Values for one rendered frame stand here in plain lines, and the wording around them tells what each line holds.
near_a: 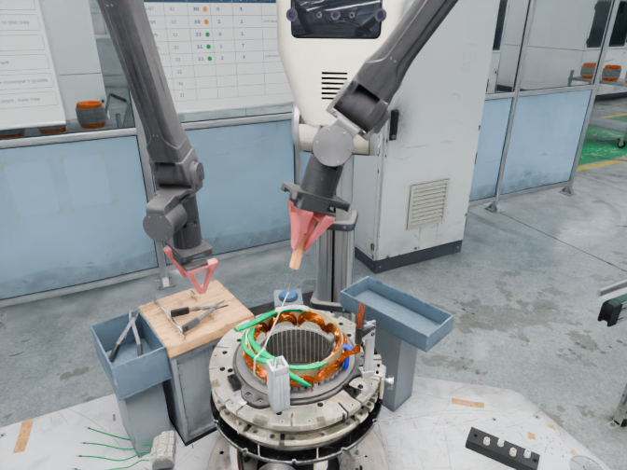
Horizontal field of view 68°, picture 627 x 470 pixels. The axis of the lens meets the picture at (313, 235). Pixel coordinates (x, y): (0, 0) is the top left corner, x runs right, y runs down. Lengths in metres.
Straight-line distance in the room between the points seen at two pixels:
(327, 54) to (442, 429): 0.91
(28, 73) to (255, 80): 1.20
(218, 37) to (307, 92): 1.86
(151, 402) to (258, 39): 2.33
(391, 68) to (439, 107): 2.47
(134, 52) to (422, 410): 1.01
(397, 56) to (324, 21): 0.42
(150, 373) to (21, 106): 2.07
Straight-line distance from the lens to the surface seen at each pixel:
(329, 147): 0.65
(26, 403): 2.72
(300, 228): 0.73
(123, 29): 0.78
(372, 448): 1.15
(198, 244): 0.95
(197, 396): 1.14
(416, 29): 0.68
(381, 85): 0.71
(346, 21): 1.09
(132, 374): 1.03
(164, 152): 0.86
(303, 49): 1.11
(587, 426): 2.57
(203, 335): 1.03
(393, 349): 1.13
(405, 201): 3.20
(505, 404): 1.35
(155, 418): 1.16
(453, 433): 1.24
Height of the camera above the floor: 1.68
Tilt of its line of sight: 26 degrees down
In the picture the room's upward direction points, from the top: straight up
